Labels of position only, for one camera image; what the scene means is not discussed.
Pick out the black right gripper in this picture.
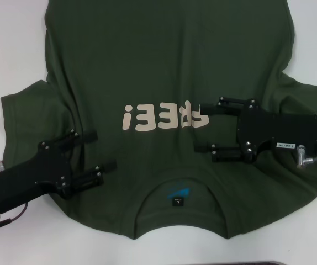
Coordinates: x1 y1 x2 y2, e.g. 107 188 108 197
193 96 317 163

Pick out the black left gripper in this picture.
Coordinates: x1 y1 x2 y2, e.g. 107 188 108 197
0 129 118 215

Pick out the dark green FREE t-shirt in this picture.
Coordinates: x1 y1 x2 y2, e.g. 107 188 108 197
0 0 317 243

